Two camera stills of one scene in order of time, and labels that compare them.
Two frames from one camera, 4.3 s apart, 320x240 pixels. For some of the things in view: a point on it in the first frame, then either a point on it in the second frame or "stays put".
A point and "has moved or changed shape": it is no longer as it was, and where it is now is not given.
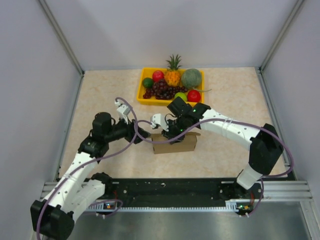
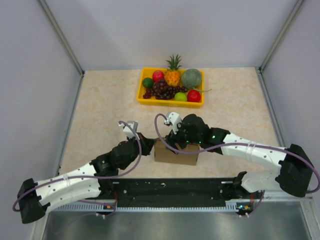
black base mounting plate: x=178 y=192 stays put
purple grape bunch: x=161 y=90 stays put
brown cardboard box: x=188 y=144 has moved or changed shape
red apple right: x=193 y=96 stays put
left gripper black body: x=125 y=131 to x=144 y=150
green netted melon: x=191 y=78 stays put
